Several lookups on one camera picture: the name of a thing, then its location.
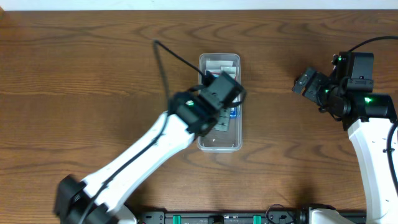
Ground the blue medicine box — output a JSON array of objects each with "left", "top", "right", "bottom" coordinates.
[{"left": 229, "top": 106, "right": 241, "bottom": 119}]

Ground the red Panadol box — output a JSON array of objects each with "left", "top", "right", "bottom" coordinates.
[{"left": 205, "top": 70, "right": 221, "bottom": 78}]

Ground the white green medicine box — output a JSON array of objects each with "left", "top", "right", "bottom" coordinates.
[{"left": 220, "top": 66, "right": 237, "bottom": 79}]

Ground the dark bottle white cap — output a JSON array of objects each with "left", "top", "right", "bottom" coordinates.
[{"left": 213, "top": 108, "right": 231, "bottom": 132}]

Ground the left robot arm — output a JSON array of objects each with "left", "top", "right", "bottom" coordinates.
[{"left": 53, "top": 72, "right": 246, "bottom": 224}]

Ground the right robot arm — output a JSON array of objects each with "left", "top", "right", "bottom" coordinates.
[{"left": 292, "top": 52, "right": 397, "bottom": 223}]

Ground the clear plastic container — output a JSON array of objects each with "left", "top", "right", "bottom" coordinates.
[{"left": 197, "top": 53, "right": 243, "bottom": 153}]

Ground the left black cable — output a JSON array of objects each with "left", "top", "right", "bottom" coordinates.
[{"left": 77, "top": 39, "right": 248, "bottom": 224}]

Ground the black cable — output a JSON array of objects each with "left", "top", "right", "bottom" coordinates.
[
  {"left": 348, "top": 35, "right": 398, "bottom": 187},
  {"left": 77, "top": 39, "right": 248, "bottom": 224}
]

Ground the right black cable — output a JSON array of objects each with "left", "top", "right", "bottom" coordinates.
[{"left": 348, "top": 35, "right": 398, "bottom": 187}]

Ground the black mounting rail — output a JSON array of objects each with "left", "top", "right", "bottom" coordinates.
[{"left": 137, "top": 209, "right": 308, "bottom": 224}]

